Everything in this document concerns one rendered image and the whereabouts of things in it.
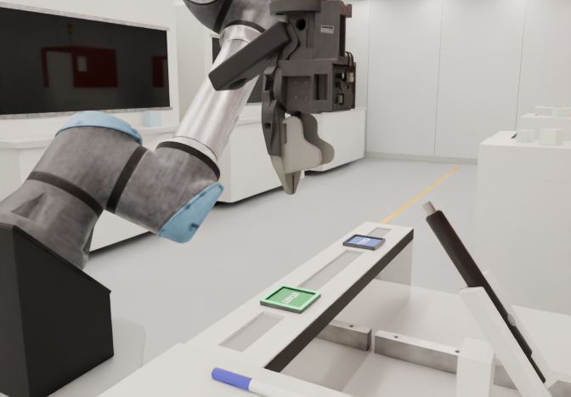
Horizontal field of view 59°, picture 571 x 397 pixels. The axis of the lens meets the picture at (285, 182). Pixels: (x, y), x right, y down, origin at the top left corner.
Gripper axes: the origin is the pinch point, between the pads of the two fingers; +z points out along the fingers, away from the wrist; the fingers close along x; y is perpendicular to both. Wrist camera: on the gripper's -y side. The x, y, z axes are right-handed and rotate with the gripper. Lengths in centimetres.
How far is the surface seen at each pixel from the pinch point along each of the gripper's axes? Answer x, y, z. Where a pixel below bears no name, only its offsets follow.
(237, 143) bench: 367, -256, 44
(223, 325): -9.2, -2.8, 14.6
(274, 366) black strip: -12.4, 5.5, 15.6
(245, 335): -9.3, 0.3, 15.0
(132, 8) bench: 255, -278, -72
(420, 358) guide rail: 16.9, 13.0, 27.5
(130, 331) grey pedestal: 4.4, -31.8, 28.7
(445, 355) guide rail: 16.9, 16.5, 26.2
